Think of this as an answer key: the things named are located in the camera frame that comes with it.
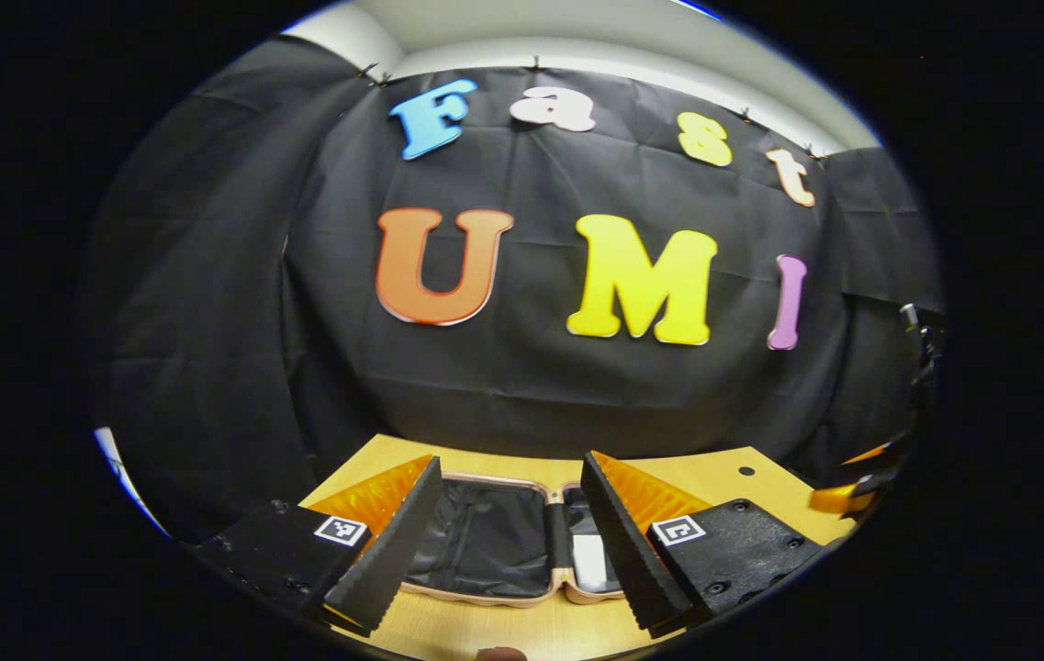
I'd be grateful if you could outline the white pump bottle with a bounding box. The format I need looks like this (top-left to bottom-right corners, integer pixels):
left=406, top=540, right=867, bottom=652
left=572, top=534, right=611, bottom=591

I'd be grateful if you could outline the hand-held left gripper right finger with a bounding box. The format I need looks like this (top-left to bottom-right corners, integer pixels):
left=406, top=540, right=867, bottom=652
left=581, top=452, right=824, bottom=639

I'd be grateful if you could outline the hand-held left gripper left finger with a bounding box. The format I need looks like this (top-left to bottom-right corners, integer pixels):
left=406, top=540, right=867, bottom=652
left=194, top=455, right=443, bottom=638

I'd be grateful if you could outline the pink suitcase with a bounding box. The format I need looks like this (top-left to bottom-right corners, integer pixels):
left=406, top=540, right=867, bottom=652
left=398, top=473, right=633, bottom=609

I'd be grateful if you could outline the white printed object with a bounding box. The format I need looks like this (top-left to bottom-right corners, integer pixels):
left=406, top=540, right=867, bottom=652
left=95, top=427, right=164, bottom=533

